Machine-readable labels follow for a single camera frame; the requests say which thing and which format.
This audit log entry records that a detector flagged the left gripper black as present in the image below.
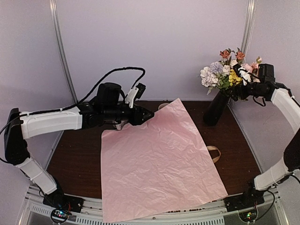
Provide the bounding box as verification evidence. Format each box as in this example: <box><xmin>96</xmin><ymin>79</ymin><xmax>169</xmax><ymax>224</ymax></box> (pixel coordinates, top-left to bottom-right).
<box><xmin>103</xmin><ymin>102</ymin><xmax>155</xmax><ymax>126</ymax></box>

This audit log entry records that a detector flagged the yellow small flower bunch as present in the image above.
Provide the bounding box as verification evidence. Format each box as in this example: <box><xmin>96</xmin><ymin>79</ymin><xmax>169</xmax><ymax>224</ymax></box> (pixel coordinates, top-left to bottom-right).
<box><xmin>228</xmin><ymin>69</ymin><xmax>242</xmax><ymax>86</ymax></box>

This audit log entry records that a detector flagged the green fern white flower bunch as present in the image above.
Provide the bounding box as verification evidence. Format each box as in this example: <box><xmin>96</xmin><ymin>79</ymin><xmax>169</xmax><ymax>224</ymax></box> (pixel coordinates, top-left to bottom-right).
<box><xmin>217</xmin><ymin>75</ymin><xmax>234</xmax><ymax>90</ymax></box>

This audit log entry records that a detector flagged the blue hydrangea flower bunch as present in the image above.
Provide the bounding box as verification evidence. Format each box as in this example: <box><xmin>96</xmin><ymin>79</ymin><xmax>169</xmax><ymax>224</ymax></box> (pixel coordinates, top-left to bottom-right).
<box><xmin>200</xmin><ymin>61</ymin><xmax>231</xmax><ymax>94</ymax></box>

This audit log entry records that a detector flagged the black cylindrical vase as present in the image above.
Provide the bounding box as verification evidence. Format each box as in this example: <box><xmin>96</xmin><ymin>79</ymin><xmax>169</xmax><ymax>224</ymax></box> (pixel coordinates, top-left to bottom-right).
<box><xmin>203</xmin><ymin>91</ymin><xmax>230</xmax><ymax>126</ymax></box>

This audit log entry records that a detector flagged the orange brown flower stem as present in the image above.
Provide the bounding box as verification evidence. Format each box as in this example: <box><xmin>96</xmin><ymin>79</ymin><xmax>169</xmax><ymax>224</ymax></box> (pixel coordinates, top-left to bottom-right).
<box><xmin>219</xmin><ymin>47</ymin><xmax>246</xmax><ymax>67</ymax></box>

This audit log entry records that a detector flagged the pink wrapping paper sheet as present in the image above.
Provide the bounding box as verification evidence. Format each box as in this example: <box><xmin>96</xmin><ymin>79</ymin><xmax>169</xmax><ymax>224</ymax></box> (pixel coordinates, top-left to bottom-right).
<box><xmin>100</xmin><ymin>99</ymin><xmax>227</xmax><ymax>223</ymax></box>

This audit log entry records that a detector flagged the tan satin ribbon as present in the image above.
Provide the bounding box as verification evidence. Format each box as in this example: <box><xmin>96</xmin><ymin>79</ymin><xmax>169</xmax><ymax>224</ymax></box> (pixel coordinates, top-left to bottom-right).
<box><xmin>207</xmin><ymin>145</ymin><xmax>221</xmax><ymax>163</ymax></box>

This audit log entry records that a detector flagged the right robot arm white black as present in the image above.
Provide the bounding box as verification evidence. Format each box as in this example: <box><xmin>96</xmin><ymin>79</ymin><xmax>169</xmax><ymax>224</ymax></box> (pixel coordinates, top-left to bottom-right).
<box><xmin>231</xmin><ymin>63</ymin><xmax>300</xmax><ymax>207</ymax></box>

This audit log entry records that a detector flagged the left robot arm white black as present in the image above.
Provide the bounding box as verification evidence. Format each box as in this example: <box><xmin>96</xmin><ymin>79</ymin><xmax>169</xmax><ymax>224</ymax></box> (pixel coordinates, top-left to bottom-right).
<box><xmin>2</xmin><ymin>82</ymin><xmax>154</xmax><ymax>208</ymax></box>

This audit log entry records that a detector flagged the beige floral mug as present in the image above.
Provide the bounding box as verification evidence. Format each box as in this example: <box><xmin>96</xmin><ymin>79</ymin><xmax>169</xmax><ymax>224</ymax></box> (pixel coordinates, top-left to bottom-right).
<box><xmin>158</xmin><ymin>103</ymin><xmax>168</xmax><ymax>110</ymax></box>

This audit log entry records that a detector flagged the yellow-inside floral mug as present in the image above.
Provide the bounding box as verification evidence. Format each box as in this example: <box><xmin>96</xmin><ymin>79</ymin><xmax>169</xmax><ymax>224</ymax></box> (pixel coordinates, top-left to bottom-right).
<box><xmin>113</xmin><ymin>120</ymin><xmax>128</xmax><ymax>130</ymax></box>

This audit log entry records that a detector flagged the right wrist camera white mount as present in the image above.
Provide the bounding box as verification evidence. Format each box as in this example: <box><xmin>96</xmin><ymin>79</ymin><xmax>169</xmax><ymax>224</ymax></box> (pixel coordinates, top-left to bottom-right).
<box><xmin>233</xmin><ymin>64</ymin><xmax>251</xmax><ymax>86</ymax></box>

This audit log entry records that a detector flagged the right aluminium frame post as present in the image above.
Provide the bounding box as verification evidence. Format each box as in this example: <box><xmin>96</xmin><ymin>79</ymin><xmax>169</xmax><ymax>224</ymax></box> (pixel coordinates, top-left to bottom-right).
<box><xmin>240</xmin><ymin>0</ymin><xmax>257</xmax><ymax>56</ymax></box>

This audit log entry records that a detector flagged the aluminium frame post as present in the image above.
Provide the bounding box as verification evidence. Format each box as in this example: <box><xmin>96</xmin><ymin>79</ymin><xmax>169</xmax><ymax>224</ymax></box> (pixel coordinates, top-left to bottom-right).
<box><xmin>240</xmin><ymin>0</ymin><xmax>257</xmax><ymax>56</ymax></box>
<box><xmin>49</xmin><ymin>0</ymin><xmax>78</xmax><ymax>103</ymax></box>

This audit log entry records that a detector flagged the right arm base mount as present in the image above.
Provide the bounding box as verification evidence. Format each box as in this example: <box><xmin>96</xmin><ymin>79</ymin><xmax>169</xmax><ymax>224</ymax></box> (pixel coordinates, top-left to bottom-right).
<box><xmin>224</xmin><ymin>195</ymin><xmax>265</xmax><ymax>224</ymax></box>

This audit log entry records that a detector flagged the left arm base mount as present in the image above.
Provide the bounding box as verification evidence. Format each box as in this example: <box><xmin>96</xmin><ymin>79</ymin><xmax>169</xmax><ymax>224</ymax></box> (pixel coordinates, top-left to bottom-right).
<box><xmin>39</xmin><ymin>188</ymin><xmax>84</xmax><ymax>224</ymax></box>

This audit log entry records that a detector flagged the left aluminium frame post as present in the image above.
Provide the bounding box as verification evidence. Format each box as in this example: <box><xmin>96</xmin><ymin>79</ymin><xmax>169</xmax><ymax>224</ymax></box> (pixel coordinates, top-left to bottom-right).
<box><xmin>49</xmin><ymin>0</ymin><xmax>78</xmax><ymax>103</ymax></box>

